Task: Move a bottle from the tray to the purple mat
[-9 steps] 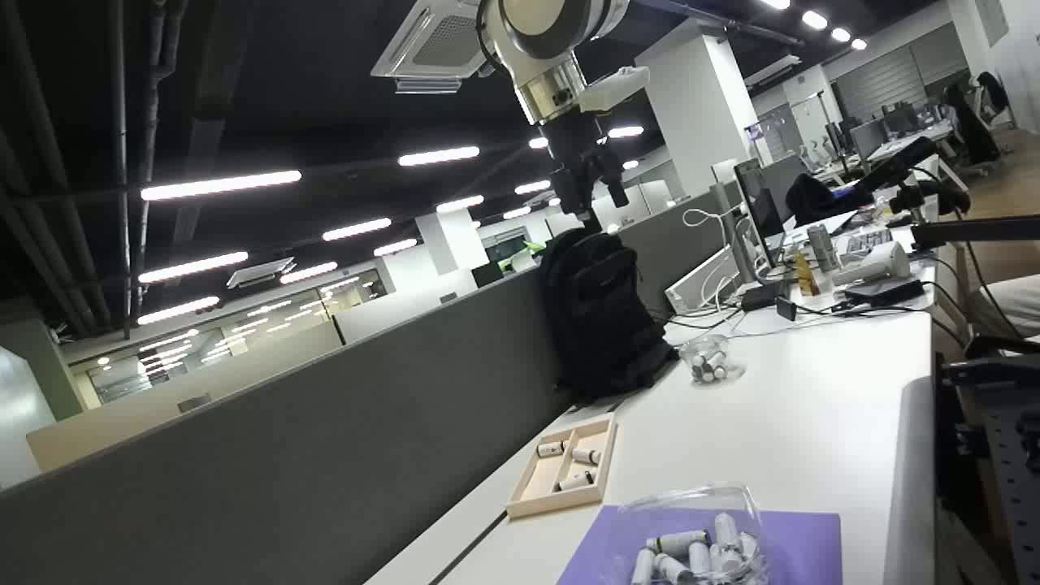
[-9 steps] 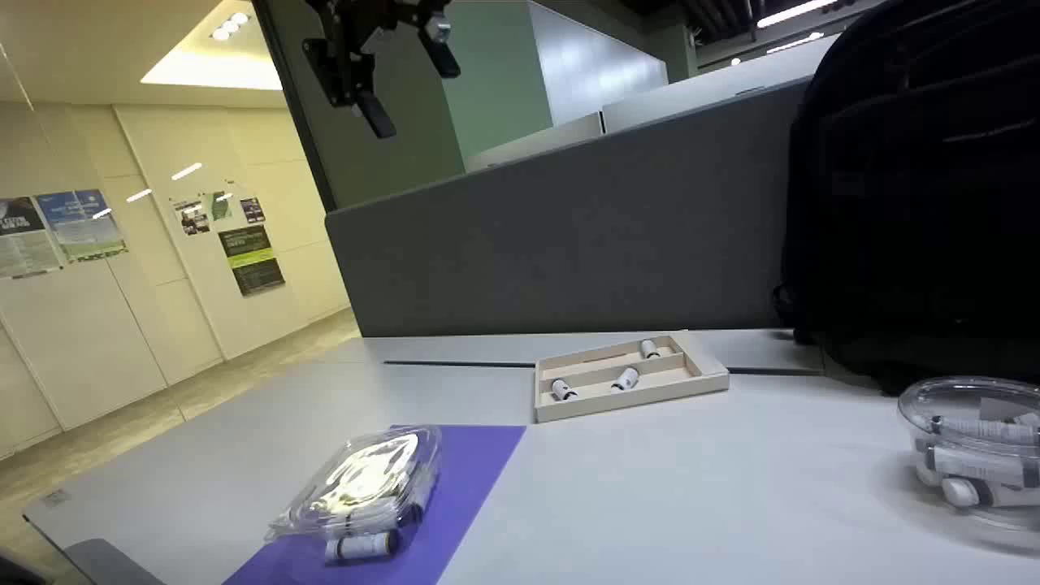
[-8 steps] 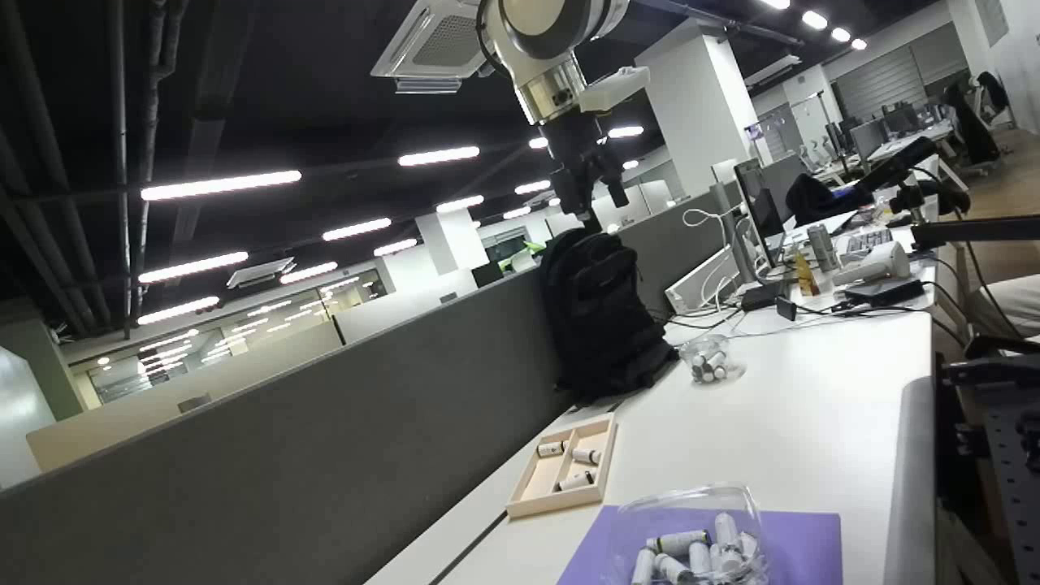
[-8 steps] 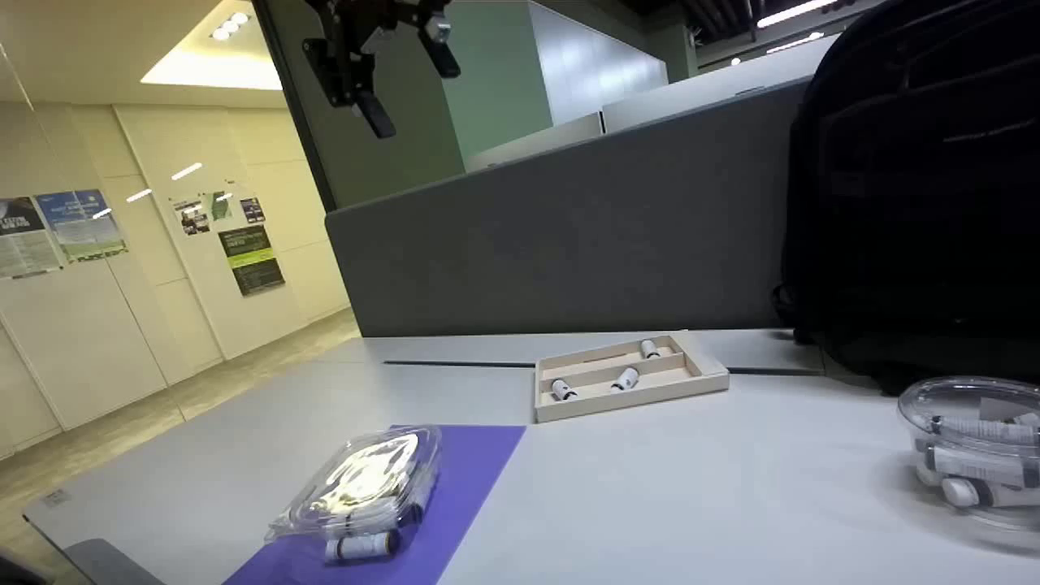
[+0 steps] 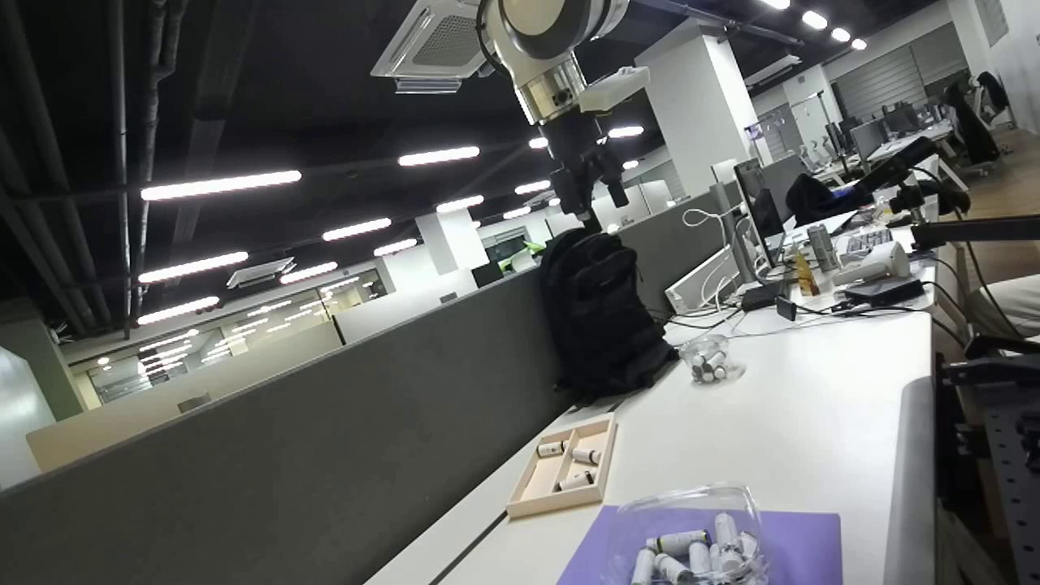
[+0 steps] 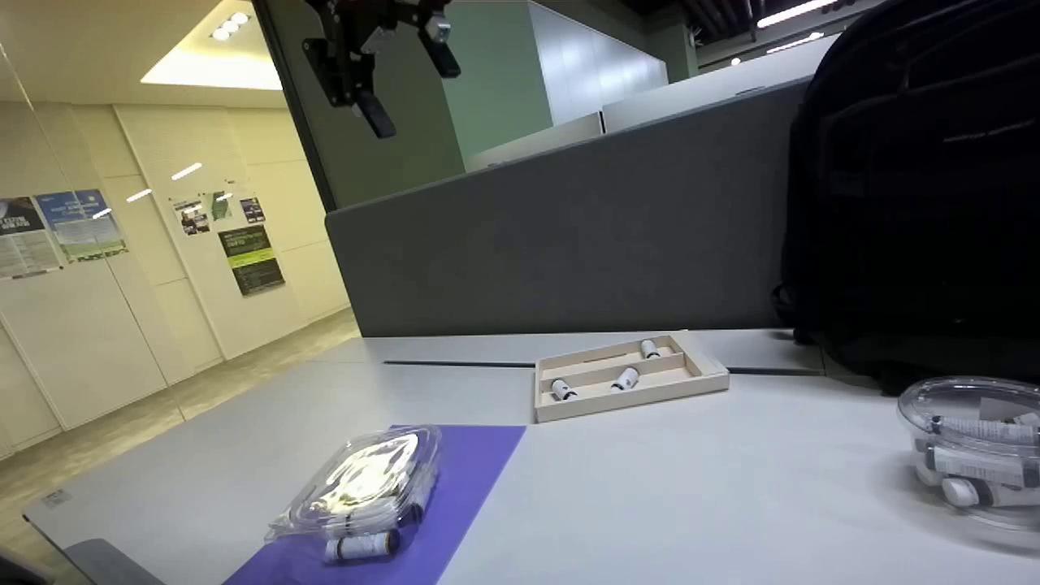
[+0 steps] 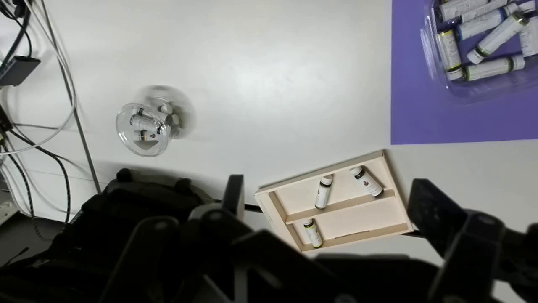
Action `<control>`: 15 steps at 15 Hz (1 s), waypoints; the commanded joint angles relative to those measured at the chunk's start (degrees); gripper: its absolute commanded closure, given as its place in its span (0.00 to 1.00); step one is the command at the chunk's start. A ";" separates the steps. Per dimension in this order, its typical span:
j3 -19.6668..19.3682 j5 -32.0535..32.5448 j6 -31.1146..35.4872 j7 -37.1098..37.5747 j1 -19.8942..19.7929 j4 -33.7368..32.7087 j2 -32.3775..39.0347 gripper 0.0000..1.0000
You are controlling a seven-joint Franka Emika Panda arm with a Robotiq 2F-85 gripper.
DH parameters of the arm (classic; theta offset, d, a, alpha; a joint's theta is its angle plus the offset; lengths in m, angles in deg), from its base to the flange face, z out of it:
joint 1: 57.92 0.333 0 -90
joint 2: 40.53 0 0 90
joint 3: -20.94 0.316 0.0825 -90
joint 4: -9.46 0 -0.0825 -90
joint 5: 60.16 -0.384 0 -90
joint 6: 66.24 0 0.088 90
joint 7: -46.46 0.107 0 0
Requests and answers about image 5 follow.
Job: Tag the fluorescent ceiling light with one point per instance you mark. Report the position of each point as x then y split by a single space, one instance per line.
440 157
222 184
192 267
355 228

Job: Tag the grey desk partition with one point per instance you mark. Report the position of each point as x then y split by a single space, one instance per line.
280 465

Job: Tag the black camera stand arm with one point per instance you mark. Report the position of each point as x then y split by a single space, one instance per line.
954 199

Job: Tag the wooden compartment tray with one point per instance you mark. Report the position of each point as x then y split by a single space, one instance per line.
564 497

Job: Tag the purple mat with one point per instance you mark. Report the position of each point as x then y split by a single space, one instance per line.
802 547

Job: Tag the black backpack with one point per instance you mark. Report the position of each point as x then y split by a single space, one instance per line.
602 314

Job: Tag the ceiling air conditioner unit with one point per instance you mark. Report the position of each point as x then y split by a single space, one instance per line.
434 42

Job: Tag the computer monitor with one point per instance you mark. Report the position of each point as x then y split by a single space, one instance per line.
757 199

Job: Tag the black perforated mounting board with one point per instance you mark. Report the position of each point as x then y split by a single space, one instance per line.
1002 465

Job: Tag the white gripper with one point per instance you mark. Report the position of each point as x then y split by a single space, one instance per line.
554 91

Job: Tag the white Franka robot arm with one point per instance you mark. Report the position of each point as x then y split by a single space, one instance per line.
554 19

